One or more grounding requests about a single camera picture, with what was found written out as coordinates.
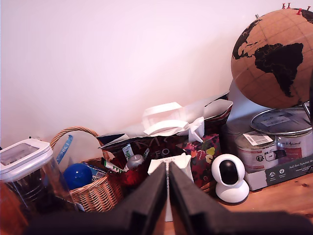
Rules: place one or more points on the green and white packet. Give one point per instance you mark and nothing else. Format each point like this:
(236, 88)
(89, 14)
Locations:
(116, 168)

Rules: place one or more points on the clear container with white lid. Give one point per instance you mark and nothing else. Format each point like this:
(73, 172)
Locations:
(27, 171)

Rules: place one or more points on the grey round knob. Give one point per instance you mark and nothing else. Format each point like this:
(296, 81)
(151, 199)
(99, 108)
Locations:
(134, 162)

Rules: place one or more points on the dark red gift bag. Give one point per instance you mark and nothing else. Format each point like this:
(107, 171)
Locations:
(161, 147)

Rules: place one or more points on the silver tin with red label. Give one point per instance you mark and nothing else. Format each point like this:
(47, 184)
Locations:
(296, 149)

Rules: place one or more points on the silver tin with barcode label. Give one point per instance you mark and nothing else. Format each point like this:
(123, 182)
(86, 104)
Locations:
(254, 151)

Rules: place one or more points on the blue and white carton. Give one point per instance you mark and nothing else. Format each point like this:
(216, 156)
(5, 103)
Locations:
(97, 171)

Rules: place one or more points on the blue ribbon strip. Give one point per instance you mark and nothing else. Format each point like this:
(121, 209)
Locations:
(64, 149)

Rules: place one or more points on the white booklet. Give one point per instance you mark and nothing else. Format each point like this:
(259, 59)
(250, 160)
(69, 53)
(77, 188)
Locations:
(179, 166)

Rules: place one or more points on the cork globe with black continents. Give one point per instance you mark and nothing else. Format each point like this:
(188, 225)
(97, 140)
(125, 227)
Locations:
(266, 80)

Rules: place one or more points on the red pompom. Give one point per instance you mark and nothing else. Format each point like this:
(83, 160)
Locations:
(133, 177)

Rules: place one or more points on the dark floral gift box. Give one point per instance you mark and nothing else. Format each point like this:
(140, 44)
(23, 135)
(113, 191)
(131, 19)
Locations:
(203, 156)

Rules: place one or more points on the white round security camera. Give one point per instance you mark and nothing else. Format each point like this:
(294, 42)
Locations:
(228, 181)

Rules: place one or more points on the blue ball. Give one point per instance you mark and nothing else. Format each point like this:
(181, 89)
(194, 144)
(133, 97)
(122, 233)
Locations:
(77, 176)

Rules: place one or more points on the plain silver tin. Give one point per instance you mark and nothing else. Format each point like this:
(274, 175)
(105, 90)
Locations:
(230, 137)

